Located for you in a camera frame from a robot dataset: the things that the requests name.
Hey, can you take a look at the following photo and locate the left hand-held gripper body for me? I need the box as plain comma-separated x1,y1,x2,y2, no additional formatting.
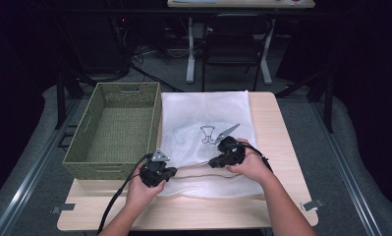
139,148,172,189

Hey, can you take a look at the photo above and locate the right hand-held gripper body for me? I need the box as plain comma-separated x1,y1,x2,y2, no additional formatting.
214,123,248,167

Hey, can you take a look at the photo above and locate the green woven basket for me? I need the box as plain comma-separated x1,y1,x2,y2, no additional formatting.
62,82,162,181

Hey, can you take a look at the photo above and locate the white mesh laundry bag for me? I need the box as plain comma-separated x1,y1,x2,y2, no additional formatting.
157,89,267,200

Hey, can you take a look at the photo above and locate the person's left hand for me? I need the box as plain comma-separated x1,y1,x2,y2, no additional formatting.
124,162,167,211

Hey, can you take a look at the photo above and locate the person's right hand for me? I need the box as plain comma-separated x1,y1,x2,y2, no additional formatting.
225,138,277,185

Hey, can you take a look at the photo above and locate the grey tape piece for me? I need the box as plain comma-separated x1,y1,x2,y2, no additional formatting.
300,198,325,212

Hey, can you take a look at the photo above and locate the white desk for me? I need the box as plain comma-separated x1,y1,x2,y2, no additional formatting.
166,0,316,86

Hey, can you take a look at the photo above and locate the black tape piece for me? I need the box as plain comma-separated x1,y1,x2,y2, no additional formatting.
50,203,77,215

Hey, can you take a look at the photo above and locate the black folding chair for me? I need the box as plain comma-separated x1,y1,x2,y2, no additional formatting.
201,13,274,92

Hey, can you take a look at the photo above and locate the black metal stand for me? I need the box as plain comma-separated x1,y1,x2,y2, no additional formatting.
54,70,86,131
274,69,336,134

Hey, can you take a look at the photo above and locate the dark equipment with red light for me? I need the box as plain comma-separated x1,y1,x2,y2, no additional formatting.
67,13,133,77

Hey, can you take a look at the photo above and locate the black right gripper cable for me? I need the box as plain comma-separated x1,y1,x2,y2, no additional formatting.
242,143,274,174

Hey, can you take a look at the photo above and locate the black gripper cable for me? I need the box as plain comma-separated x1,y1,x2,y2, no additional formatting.
242,143,274,174
96,152,152,236

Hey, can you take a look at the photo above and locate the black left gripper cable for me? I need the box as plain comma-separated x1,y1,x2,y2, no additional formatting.
96,152,152,236

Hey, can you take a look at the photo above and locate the black floor cable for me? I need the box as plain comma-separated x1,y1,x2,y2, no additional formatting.
130,45,185,93

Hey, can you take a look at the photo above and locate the metal floor rail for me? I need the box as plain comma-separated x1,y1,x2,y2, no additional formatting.
0,97,84,236
309,100,383,236

